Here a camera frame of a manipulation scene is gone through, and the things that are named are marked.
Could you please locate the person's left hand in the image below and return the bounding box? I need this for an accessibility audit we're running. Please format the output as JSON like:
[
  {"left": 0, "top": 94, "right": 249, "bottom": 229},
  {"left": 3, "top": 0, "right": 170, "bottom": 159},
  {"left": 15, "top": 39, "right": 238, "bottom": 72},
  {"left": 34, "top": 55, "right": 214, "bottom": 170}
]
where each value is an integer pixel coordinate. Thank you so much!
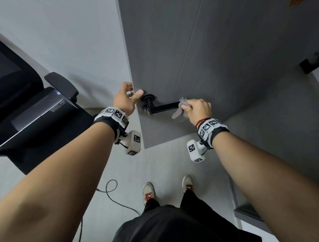
[{"left": 113, "top": 81, "right": 144, "bottom": 116}]

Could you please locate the person's right hand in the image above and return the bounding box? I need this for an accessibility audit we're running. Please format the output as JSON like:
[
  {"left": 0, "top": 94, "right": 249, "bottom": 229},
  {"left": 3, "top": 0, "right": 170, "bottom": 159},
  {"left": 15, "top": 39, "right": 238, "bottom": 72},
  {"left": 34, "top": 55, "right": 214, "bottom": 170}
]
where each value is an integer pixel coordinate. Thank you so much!
[{"left": 181, "top": 99, "right": 212, "bottom": 126}]

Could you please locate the grey cleaning cloth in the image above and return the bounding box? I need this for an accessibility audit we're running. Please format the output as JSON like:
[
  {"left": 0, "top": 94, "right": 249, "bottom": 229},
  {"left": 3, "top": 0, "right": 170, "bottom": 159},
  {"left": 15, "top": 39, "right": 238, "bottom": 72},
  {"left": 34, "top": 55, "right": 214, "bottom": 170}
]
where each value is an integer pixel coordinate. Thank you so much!
[{"left": 171, "top": 97, "right": 192, "bottom": 123}]

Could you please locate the black door handle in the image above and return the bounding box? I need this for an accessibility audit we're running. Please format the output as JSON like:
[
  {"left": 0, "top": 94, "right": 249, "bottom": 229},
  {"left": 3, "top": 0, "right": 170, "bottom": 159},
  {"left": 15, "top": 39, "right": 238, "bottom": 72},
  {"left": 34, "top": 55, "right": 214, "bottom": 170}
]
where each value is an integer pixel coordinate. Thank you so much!
[{"left": 141, "top": 94, "right": 181, "bottom": 116}]

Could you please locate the grey door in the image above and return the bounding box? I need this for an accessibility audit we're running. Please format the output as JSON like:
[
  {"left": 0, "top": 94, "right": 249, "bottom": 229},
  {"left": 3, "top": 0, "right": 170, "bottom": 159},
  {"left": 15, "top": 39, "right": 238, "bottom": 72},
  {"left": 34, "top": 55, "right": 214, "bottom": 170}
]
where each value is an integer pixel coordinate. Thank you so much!
[{"left": 116, "top": 0, "right": 319, "bottom": 150}]

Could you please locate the person's left forearm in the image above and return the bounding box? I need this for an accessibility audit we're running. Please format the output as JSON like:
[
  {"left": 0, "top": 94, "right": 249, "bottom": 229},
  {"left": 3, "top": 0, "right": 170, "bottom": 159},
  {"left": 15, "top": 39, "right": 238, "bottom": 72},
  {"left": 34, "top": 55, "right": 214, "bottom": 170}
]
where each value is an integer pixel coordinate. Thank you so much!
[{"left": 0, "top": 122, "right": 115, "bottom": 242}]

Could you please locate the person's right forearm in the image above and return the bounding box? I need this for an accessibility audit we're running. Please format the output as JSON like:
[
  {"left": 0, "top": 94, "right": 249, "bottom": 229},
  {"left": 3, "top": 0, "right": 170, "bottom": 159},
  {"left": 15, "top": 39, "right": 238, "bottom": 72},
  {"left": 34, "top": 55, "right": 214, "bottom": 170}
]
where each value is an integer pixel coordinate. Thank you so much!
[{"left": 212, "top": 131, "right": 319, "bottom": 242}]

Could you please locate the black white marker wristband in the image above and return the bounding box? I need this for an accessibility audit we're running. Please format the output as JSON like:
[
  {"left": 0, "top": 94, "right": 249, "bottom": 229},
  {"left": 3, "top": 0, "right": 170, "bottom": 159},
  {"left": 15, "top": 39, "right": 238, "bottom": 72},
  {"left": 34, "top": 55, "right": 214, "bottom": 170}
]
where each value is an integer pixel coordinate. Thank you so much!
[
  {"left": 197, "top": 118, "right": 230, "bottom": 149},
  {"left": 92, "top": 106, "right": 129, "bottom": 144}
]

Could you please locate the black office chair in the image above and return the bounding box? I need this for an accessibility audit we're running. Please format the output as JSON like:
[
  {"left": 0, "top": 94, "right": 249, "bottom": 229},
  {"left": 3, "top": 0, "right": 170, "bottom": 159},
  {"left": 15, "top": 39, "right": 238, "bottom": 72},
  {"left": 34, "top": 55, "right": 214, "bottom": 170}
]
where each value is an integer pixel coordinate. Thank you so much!
[{"left": 0, "top": 41, "right": 95, "bottom": 175}]

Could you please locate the black laptop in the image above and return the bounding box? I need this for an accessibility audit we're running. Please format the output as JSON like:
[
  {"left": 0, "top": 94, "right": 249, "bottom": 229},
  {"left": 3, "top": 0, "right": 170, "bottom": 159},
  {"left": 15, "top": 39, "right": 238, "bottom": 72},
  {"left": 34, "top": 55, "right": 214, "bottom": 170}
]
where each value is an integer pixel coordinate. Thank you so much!
[{"left": 0, "top": 86, "right": 79, "bottom": 150}]

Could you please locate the black clothing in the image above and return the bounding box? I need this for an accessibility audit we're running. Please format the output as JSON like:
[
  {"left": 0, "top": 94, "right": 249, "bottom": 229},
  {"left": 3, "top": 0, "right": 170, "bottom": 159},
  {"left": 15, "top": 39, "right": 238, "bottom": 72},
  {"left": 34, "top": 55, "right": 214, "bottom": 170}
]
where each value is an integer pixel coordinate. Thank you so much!
[{"left": 112, "top": 189, "right": 262, "bottom": 242}]

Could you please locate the black framed window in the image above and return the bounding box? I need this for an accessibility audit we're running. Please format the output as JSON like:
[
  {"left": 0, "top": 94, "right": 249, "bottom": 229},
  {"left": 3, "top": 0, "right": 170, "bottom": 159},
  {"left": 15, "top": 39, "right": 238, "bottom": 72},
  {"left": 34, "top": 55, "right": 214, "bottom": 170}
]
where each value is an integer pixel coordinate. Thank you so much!
[{"left": 299, "top": 52, "right": 319, "bottom": 75}]

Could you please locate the red gold paper decoration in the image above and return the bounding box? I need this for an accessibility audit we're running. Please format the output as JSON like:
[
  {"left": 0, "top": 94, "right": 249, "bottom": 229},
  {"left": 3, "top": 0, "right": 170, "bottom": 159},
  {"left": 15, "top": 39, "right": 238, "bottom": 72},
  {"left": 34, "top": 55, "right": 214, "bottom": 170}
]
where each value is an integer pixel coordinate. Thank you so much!
[{"left": 289, "top": 0, "right": 309, "bottom": 8}]

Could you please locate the red string bracelet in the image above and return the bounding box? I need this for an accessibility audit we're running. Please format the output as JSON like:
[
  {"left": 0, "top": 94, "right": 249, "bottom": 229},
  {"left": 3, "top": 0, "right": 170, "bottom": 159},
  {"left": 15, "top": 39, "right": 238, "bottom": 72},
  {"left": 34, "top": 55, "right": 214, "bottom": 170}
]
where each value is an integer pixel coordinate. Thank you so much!
[{"left": 195, "top": 117, "right": 211, "bottom": 129}]

